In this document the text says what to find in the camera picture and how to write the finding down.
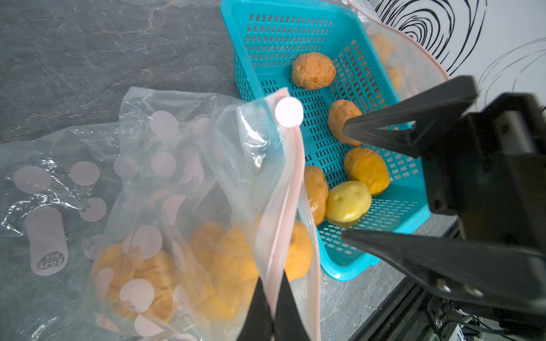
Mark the clear zipper bag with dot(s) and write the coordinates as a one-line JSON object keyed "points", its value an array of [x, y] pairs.
{"points": [[411, 69], [188, 159], [56, 194]]}

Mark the potato bottom right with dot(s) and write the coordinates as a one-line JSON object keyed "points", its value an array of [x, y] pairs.
{"points": [[300, 253]]}

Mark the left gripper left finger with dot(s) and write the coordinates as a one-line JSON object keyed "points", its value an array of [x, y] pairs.
{"points": [[258, 325]]}

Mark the potato centre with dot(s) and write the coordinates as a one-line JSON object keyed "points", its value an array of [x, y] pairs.
{"points": [[230, 271]]}

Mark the potato right middle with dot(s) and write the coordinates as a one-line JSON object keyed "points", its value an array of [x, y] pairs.
{"points": [[340, 112]]}

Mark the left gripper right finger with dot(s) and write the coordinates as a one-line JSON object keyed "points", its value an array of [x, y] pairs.
{"points": [[287, 324]]}

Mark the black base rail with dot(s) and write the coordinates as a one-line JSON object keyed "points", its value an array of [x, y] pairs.
{"points": [[413, 313]]}

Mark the potato bagged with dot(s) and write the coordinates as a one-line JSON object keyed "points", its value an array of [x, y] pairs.
{"points": [[382, 46], [134, 286]]}

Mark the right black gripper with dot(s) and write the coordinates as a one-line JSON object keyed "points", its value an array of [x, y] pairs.
{"points": [[488, 169]]}

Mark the potato large middle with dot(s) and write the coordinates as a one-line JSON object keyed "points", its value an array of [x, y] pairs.
{"points": [[366, 166]]}

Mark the potato bottom left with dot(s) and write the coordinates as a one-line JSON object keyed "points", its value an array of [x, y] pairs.
{"points": [[317, 191]]}

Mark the green yellowish potato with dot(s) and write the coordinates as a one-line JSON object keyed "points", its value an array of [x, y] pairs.
{"points": [[347, 203]]}

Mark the teal plastic basket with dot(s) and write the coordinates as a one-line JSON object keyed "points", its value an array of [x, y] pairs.
{"points": [[268, 37]]}

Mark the potato top right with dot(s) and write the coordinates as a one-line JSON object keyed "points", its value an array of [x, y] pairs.
{"points": [[313, 71]]}

